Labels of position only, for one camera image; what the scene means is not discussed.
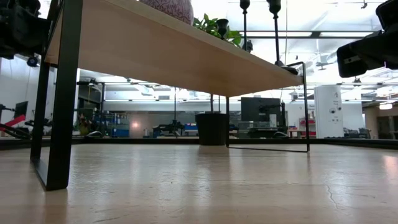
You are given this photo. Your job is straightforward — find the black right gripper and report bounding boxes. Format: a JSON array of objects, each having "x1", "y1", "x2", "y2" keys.
[{"x1": 336, "y1": 29, "x2": 398, "y2": 79}]

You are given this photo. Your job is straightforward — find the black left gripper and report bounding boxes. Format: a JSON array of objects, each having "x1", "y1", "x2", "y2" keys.
[{"x1": 0, "y1": 0, "x2": 51, "y2": 68}]

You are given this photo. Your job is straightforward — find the tall black candlestick holder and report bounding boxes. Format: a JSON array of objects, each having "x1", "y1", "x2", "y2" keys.
[
  {"x1": 238, "y1": 0, "x2": 254, "y2": 53},
  {"x1": 266, "y1": 0, "x2": 300, "y2": 76}
]

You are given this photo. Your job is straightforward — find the short black candlestick holder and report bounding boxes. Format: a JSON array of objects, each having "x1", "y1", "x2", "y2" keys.
[{"x1": 216, "y1": 17, "x2": 230, "y2": 40}]

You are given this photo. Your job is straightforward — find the round patterned votive candle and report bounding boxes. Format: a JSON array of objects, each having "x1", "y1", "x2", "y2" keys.
[{"x1": 139, "y1": 0, "x2": 195, "y2": 26}]

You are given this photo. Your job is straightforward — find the white cabinet with icons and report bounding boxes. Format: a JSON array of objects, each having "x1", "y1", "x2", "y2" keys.
[{"x1": 313, "y1": 85, "x2": 345, "y2": 139}]

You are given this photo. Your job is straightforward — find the red machine part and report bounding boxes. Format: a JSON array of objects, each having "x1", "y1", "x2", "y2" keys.
[{"x1": 0, "y1": 113, "x2": 27, "y2": 133}]

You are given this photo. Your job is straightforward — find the black monitor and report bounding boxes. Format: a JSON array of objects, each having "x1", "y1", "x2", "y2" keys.
[{"x1": 240, "y1": 96, "x2": 283, "y2": 124}]

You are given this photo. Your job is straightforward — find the wooden shelf riser black legs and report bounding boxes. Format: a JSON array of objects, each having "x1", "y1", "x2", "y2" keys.
[{"x1": 30, "y1": 0, "x2": 311, "y2": 192}]

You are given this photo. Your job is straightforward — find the green potted plant black pot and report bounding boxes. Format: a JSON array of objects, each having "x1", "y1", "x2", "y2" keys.
[{"x1": 192, "y1": 12, "x2": 243, "y2": 146}]

